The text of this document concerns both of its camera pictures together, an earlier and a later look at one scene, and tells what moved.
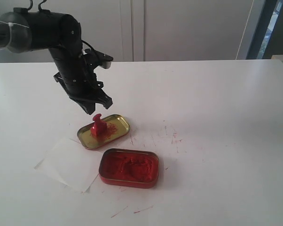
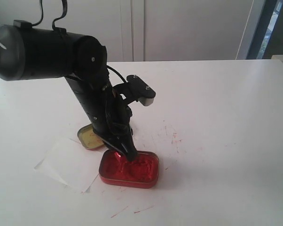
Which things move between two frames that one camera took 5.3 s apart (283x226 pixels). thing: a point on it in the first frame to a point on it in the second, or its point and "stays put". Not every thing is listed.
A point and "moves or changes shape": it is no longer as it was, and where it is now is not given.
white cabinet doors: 148,30 stays put
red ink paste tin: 129,167 stays put
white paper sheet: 71,163 stays put
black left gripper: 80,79 to 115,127
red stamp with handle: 98,127 moves or changes shape
